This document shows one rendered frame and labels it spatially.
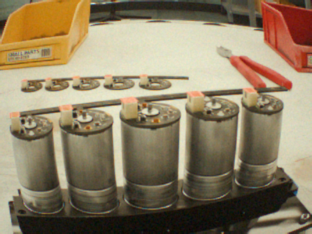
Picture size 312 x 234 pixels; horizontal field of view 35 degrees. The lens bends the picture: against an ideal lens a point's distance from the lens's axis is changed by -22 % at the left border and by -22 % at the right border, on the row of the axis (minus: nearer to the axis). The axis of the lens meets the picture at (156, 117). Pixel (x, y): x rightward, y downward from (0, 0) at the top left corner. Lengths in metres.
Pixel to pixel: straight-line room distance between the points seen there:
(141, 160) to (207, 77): 0.26
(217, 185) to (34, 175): 0.09
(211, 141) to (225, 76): 0.25
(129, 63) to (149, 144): 0.29
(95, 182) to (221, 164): 0.06
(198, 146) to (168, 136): 0.02
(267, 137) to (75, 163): 0.09
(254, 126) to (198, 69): 0.26
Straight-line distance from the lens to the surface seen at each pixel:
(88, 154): 0.24
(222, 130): 0.25
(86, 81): 0.49
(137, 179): 0.25
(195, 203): 0.27
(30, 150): 0.24
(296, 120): 0.42
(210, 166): 0.26
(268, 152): 0.27
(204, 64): 0.54
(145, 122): 0.24
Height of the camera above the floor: 0.91
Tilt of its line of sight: 22 degrees down
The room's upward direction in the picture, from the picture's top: straight up
